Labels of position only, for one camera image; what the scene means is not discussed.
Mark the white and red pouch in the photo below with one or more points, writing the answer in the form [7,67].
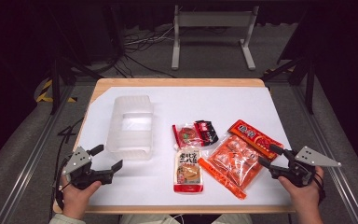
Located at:
[188,172]

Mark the aluminium floor rail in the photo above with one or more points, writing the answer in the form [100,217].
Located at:
[31,161]
[326,149]

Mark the black metal stand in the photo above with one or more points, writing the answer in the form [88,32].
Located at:
[55,87]
[309,90]

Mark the small clear red-black packet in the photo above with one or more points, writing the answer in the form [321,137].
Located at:
[192,135]

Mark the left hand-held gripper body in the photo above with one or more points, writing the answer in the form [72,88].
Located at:
[78,157]

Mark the person's right hand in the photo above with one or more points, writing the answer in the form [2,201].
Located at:
[306,196]

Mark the white metal stand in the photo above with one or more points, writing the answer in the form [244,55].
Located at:
[214,19]

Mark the clear plastic container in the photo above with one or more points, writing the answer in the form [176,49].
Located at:
[133,140]

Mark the white table sheet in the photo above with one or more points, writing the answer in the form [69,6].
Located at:
[199,102]

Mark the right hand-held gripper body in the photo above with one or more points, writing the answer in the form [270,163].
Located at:
[310,157]

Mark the person's left hand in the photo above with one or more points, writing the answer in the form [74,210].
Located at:
[76,200]

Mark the yellow and black floor tape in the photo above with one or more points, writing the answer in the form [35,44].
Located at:
[45,90]

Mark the large orange snack bag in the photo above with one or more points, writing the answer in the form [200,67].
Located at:
[236,161]

